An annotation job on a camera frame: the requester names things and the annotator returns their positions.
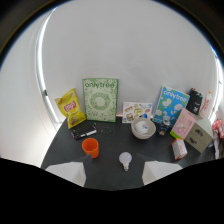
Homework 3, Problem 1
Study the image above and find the white Peppa Pig mug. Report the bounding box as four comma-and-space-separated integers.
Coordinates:
134, 120, 150, 135

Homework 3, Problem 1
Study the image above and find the small orange white box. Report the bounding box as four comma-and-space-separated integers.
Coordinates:
171, 138, 188, 161

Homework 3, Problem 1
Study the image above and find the orange plastic cup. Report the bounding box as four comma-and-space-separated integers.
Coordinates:
81, 137, 100, 159

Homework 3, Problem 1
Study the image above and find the white light bulb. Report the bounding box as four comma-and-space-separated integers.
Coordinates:
118, 151, 133, 172

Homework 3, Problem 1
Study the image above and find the beige bowl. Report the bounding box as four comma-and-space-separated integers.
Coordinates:
130, 117, 157, 140

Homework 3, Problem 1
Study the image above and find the small dark glass jar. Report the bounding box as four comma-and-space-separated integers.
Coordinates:
158, 116, 172, 137

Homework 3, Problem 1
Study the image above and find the pink carton box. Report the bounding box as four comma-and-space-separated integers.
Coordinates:
169, 107, 198, 140

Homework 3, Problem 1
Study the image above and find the beige drawer box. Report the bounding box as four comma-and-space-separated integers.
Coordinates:
184, 117, 214, 154

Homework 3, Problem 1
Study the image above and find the sticker sheet card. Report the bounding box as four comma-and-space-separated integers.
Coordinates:
121, 101, 154, 124

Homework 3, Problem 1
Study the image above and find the yellow Lays chips bag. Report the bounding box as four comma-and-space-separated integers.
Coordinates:
54, 88, 87, 130

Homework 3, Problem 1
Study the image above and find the blue onlytree box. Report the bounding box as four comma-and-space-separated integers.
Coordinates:
152, 85, 191, 128

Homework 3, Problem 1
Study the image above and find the red patterned cloth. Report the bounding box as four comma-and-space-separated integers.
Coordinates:
211, 118, 224, 160

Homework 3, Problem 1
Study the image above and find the green onlytree box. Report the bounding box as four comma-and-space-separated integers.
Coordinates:
82, 77, 120, 123

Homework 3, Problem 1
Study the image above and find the black pouch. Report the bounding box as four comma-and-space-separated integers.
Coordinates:
185, 87, 204, 116

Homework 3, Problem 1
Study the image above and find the pink white bottle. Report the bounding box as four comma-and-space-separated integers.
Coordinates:
198, 90, 214, 119

